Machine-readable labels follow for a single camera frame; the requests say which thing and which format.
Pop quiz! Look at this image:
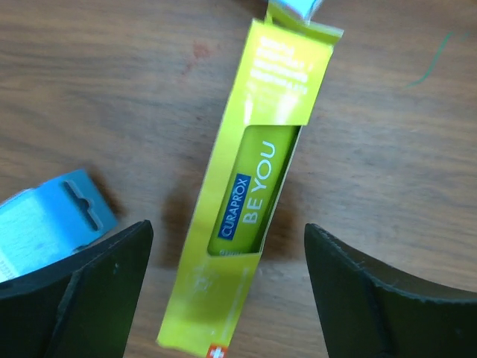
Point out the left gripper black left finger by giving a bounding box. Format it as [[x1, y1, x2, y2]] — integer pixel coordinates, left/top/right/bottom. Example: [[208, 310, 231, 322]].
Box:
[[1, 220, 154, 358]]

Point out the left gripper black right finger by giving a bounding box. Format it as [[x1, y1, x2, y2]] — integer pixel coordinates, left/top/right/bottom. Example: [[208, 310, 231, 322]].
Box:
[[304, 224, 476, 357]]

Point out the yellow toothpaste box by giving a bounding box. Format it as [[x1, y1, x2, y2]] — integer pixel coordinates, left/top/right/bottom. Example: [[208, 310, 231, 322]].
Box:
[[157, 19, 343, 357]]

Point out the blue silver toothpaste box left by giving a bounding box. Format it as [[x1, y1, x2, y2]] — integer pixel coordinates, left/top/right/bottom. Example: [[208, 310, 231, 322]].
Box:
[[1, 169, 117, 282]]

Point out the light blue toothpaste box far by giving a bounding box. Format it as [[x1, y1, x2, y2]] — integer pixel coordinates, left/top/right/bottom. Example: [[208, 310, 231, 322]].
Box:
[[267, 0, 323, 23]]

